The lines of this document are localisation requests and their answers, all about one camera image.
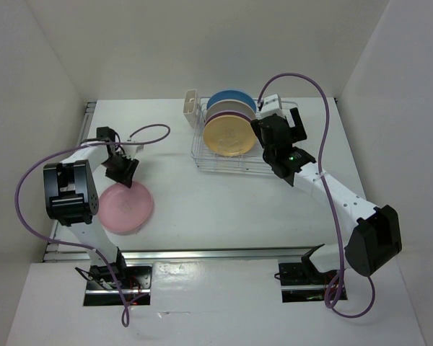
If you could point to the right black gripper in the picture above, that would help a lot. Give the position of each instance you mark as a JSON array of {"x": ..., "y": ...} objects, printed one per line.
[{"x": 298, "y": 132}]

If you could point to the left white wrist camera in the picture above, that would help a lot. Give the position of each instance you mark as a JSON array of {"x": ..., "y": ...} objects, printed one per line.
[{"x": 132, "y": 149}]

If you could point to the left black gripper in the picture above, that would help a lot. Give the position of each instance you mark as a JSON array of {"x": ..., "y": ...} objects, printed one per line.
[{"x": 125, "y": 176}]

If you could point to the yellow plate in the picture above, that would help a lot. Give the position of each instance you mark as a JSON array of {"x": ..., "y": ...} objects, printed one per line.
[{"x": 229, "y": 135}]

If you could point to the blue plate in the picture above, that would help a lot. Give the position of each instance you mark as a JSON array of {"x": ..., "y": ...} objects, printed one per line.
[{"x": 232, "y": 94}]

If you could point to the pink plate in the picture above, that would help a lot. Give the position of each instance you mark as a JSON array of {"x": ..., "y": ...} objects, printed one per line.
[{"x": 124, "y": 210}]

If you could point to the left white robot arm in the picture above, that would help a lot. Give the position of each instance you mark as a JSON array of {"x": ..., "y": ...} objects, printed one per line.
[{"x": 71, "y": 199}]

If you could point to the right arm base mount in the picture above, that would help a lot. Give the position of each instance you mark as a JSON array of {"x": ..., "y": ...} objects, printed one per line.
[{"x": 297, "y": 286}]

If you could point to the white wire dish rack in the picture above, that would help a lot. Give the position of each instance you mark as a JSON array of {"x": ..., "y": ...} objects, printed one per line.
[{"x": 208, "y": 161}]

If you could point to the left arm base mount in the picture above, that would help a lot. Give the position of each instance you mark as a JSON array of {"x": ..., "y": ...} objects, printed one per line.
[{"x": 136, "y": 287}]

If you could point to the cream plate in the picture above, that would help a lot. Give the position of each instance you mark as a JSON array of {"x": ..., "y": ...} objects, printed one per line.
[{"x": 230, "y": 105}]

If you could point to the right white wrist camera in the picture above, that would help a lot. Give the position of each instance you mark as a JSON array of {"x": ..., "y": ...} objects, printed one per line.
[{"x": 271, "y": 105}]

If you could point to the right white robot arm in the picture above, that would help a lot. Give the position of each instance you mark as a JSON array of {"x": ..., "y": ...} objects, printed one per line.
[{"x": 373, "y": 235}]

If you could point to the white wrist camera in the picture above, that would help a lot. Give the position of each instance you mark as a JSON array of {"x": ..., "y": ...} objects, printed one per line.
[
  {"x": 132, "y": 149},
  {"x": 271, "y": 105}
]

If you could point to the white cutlery holder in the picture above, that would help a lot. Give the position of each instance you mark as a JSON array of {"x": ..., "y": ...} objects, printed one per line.
[{"x": 191, "y": 107}]

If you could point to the purple plate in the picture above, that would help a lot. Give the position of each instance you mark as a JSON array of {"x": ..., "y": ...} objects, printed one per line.
[{"x": 232, "y": 113}]

